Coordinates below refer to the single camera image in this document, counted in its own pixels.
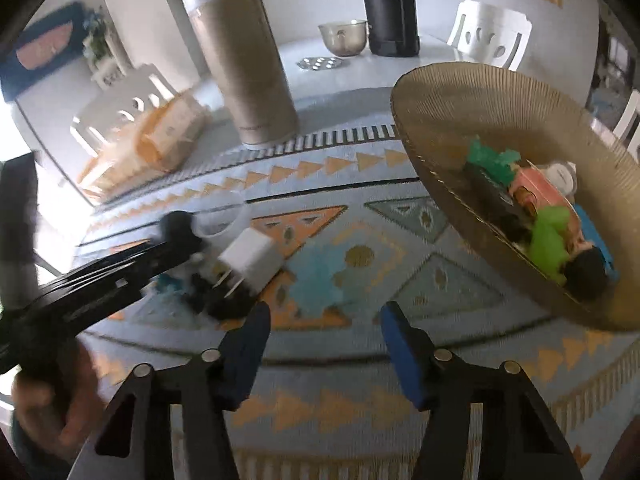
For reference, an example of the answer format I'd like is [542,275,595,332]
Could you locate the bright green plastic toy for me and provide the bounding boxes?
[527,205,576,281]

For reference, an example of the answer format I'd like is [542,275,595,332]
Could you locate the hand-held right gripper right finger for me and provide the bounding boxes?
[379,301,586,480]

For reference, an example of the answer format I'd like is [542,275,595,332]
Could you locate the pink printed box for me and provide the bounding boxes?
[507,162,598,261]

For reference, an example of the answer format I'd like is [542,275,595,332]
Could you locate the black small item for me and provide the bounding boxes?
[565,247,608,298]

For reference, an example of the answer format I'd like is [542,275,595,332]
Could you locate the patterned woven tablecloth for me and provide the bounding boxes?
[65,120,640,480]

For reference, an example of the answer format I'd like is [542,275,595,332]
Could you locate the small metal tray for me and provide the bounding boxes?
[296,56,346,71]

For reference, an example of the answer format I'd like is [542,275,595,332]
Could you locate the black white toy figure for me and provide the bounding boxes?
[150,210,256,321]

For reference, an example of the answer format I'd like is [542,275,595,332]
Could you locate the orange tissue pack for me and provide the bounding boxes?
[77,87,213,196]

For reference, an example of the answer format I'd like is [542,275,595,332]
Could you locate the teal plastic toy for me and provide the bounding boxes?
[466,136,523,186]

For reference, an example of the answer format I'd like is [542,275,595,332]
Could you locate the black thermos flask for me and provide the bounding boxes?
[356,0,422,57]

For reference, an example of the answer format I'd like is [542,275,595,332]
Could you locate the person's left hand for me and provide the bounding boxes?
[10,342,108,463]

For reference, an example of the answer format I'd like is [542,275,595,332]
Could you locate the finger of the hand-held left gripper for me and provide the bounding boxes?
[50,265,171,328]
[75,232,208,286]

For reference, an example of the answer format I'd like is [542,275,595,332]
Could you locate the white chair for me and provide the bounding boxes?
[612,89,640,161]
[70,62,178,161]
[446,0,533,72]

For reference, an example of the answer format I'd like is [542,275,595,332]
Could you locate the blue white flowers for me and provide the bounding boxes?
[80,7,116,61]

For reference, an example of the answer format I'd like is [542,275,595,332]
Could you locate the metal bowl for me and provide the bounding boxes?
[318,20,371,57]

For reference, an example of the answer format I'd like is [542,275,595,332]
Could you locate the amber ribbed glass bowl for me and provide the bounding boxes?
[390,62,640,333]

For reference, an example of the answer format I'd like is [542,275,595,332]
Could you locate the white charger plug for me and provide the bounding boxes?
[215,227,286,296]

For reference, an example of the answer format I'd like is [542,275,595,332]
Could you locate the black bar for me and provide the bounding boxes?
[462,162,531,241]

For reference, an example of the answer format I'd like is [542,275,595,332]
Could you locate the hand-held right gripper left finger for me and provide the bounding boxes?
[67,301,273,480]

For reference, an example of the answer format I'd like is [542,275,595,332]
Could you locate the gold thermos flask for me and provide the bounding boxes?
[180,0,301,148]

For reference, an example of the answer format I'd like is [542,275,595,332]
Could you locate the blue plastic item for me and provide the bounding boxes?
[572,205,621,281]

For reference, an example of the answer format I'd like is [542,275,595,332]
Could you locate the blue wall hanging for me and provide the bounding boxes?
[0,1,86,106]

